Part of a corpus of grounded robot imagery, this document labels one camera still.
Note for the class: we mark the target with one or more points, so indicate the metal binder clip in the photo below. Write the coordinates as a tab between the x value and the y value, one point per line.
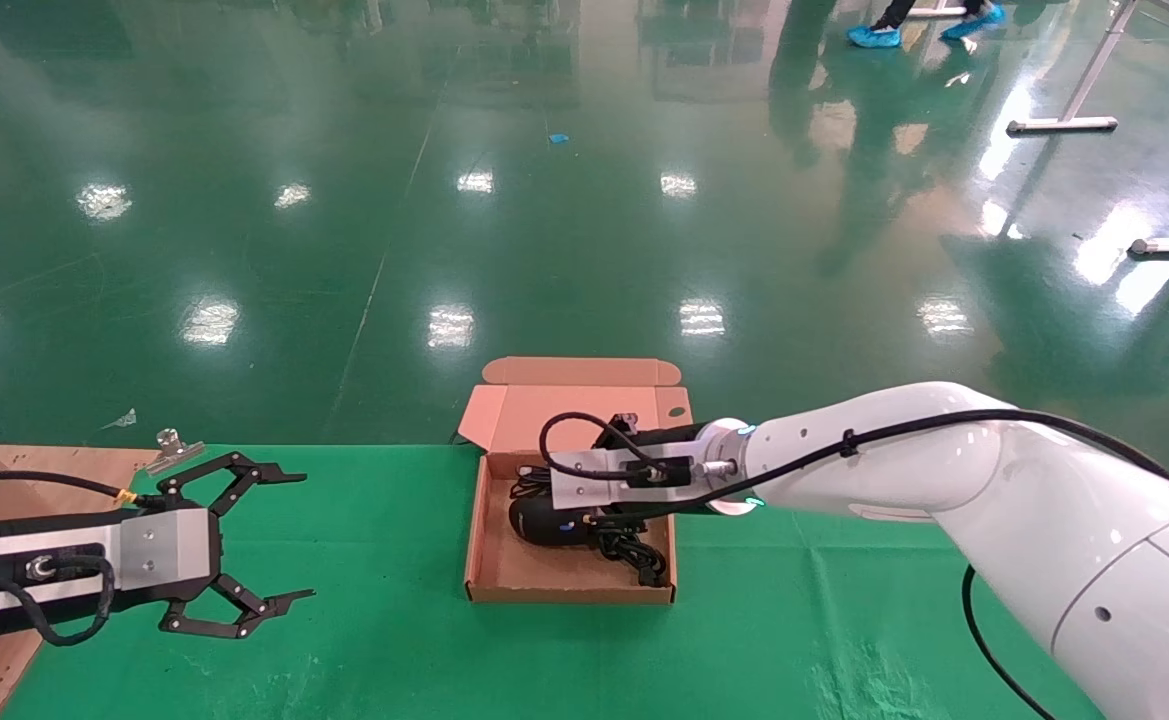
172	455

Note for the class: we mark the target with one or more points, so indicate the blue shoe cover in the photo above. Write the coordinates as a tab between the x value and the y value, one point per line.
974	22
874	37

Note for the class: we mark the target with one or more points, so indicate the white scrap of litter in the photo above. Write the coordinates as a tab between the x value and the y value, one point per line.
122	421

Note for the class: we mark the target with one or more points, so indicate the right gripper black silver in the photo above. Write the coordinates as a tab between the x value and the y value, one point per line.
554	522

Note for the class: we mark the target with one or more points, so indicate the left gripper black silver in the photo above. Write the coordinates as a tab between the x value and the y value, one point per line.
169	555

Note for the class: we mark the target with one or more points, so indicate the right wrist silver housing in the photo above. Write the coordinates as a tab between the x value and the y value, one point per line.
604	485

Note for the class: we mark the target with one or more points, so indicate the open brown cardboard box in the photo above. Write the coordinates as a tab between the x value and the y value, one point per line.
574	400

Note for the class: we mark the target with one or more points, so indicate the green table cloth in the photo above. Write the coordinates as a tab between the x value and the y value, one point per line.
374	620

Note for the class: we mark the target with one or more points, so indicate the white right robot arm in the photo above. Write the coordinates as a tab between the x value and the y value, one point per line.
944	470

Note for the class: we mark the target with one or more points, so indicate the white table leg with foot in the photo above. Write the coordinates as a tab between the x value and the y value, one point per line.
1064	125

